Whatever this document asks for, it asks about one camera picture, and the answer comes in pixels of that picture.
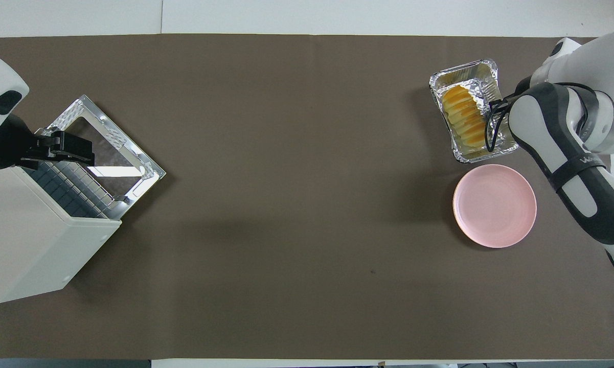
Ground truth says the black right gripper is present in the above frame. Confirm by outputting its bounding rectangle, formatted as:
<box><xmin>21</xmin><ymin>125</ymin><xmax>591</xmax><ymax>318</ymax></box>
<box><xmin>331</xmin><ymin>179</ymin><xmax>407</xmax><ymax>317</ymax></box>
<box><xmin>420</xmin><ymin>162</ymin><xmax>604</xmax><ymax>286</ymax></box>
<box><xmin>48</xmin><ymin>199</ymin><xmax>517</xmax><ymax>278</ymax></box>
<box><xmin>489</xmin><ymin>76</ymin><xmax>535</xmax><ymax>114</ymax></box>

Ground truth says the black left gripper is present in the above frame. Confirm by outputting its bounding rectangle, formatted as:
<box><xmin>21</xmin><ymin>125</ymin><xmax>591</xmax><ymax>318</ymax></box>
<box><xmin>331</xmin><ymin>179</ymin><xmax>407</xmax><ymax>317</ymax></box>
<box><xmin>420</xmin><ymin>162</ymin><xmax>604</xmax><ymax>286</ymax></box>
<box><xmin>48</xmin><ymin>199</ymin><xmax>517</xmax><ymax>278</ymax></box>
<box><xmin>0</xmin><ymin>113</ymin><xmax>95</xmax><ymax>171</ymax></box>

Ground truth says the golden twisted bread loaf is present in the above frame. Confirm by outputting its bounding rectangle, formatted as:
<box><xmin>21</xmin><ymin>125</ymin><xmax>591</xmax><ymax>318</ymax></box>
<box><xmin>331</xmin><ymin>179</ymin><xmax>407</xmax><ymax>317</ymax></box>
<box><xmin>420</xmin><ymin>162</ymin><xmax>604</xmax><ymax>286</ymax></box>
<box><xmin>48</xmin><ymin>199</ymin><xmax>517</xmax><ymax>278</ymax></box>
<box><xmin>442</xmin><ymin>85</ymin><xmax>488</xmax><ymax>149</ymax></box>

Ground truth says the silver aluminium foil tray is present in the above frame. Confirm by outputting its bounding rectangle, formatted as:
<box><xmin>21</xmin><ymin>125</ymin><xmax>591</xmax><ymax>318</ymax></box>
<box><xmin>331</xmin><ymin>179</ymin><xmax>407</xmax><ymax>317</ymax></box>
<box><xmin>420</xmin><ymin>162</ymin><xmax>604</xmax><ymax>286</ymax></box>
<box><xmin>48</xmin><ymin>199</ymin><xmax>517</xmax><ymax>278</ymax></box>
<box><xmin>429</xmin><ymin>58</ymin><xmax>519</xmax><ymax>164</ymax></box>

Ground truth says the cream toaster oven body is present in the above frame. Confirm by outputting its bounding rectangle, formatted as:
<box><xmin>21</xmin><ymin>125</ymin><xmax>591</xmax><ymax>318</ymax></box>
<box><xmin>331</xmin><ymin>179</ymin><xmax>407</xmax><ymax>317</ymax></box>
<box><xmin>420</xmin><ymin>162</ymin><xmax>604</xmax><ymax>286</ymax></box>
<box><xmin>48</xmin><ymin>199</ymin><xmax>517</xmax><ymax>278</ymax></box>
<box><xmin>0</xmin><ymin>153</ymin><xmax>122</xmax><ymax>304</ymax></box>

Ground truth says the pink round plate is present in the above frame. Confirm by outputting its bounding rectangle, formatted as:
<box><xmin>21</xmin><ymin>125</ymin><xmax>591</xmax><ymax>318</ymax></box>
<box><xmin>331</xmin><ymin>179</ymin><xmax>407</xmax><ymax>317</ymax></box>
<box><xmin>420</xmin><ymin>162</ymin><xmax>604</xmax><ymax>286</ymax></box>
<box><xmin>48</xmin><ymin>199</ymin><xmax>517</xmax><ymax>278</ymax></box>
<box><xmin>453</xmin><ymin>164</ymin><xmax>537</xmax><ymax>249</ymax></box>

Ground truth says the brown table mat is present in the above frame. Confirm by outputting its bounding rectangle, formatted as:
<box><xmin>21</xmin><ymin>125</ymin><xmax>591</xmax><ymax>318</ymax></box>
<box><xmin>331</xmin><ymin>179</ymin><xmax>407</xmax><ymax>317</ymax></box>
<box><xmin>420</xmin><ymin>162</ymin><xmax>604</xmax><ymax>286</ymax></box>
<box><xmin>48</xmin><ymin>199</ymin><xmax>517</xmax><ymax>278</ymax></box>
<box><xmin>0</xmin><ymin>34</ymin><xmax>614</xmax><ymax>360</ymax></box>

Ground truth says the oven wire rack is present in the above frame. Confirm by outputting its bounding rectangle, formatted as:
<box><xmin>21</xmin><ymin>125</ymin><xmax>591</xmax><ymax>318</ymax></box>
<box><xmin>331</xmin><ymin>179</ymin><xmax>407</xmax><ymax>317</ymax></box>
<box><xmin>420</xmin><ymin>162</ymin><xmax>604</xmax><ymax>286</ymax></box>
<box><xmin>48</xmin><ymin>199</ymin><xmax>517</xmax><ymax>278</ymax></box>
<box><xmin>23</xmin><ymin>161</ymin><xmax>116</xmax><ymax>219</ymax></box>

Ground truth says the glass oven door silver frame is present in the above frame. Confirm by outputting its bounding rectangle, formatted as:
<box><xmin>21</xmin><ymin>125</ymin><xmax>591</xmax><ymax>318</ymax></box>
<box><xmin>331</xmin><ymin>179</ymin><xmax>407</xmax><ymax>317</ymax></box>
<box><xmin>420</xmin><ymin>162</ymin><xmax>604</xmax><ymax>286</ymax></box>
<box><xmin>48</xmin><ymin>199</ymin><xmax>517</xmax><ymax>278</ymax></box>
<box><xmin>46</xmin><ymin>95</ymin><xmax>167</xmax><ymax>205</ymax></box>

